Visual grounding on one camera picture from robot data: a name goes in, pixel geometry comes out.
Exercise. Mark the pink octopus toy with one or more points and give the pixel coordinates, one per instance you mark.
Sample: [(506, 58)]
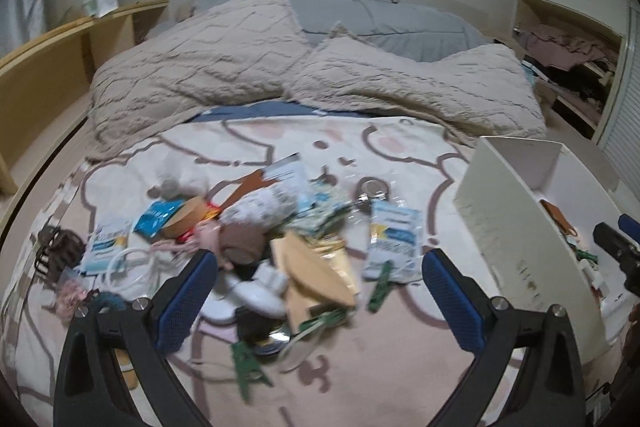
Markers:
[(207, 237)]

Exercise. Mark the blue white card packet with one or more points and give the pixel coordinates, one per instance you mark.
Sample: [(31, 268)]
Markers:
[(285, 172)]

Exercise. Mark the black hair claw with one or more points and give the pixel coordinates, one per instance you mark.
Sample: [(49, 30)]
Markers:
[(60, 252)]

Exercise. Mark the teal packet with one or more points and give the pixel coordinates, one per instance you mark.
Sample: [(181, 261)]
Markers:
[(532, 74)]

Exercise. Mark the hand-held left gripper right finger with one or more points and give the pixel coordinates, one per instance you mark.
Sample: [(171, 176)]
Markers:
[(452, 302)]

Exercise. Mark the brown leather piece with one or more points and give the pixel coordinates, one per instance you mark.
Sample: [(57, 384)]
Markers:
[(245, 187)]

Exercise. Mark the cartoon printed blanket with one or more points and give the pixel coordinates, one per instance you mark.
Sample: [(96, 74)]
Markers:
[(400, 357)]

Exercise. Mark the green crochet piece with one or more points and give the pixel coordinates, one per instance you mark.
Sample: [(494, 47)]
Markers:
[(320, 207)]

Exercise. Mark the white sliding closet door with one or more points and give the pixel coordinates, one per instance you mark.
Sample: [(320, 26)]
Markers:
[(625, 132)]

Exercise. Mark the closet shelf niche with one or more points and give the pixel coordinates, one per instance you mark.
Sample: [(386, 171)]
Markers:
[(530, 12)]

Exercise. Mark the blue snack packet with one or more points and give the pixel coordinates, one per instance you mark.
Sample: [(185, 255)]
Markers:
[(157, 219)]

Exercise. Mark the dark blue bedsheet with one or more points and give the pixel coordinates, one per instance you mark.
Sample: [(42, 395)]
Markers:
[(260, 109)]

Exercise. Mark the white blue wipes packet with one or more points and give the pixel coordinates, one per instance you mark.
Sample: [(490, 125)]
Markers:
[(107, 247)]

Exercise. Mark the white cardboard box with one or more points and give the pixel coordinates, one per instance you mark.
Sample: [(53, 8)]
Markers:
[(500, 227)]

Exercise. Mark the grey pillow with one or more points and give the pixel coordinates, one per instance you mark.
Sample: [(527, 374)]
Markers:
[(400, 32)]

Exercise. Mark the white fluffy toy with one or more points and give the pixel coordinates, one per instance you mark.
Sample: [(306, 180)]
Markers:
[(185, 177)]

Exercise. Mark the wooden bedside shelf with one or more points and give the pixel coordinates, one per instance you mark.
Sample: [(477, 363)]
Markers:
[(40, 87)]

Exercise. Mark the wooden paddle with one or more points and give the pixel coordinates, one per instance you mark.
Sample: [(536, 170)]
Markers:
[(127, 369)]

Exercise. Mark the white round device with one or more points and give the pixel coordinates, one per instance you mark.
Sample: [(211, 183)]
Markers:
[(220, 307)]

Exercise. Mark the brown bandage roll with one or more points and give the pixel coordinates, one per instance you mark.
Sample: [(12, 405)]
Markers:
[(245, 244)]

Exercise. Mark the black clothes pile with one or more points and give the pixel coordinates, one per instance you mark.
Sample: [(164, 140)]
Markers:
[(580, 82)]

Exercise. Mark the boat-shaped wooden board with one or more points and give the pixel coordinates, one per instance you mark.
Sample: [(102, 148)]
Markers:
[(320, 277)]

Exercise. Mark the white patterned pouch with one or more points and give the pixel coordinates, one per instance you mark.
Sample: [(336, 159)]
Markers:
[(260, 207)]

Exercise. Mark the wooden block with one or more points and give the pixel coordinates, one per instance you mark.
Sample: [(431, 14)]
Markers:
[(300, 307)]

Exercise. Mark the blue white mask packet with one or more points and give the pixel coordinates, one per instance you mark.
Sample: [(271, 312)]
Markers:
[(392, 232)]

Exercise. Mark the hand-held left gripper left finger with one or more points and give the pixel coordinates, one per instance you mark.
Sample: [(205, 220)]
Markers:
[(185, 302)]

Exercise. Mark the beige fluffy blanket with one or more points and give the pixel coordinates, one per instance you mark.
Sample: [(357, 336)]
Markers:
[(200, 57)]

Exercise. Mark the pink clothes pile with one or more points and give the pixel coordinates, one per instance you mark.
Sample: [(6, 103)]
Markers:
[(565, 47)]

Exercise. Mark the pink scrunchie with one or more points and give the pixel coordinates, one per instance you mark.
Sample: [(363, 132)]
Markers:
[(72, 297)]

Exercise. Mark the brown leather pouch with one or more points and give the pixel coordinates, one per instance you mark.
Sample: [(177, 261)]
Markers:
[(557, 217)]

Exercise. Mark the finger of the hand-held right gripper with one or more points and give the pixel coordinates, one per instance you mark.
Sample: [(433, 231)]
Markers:
[(627, 223), (617, 252)]

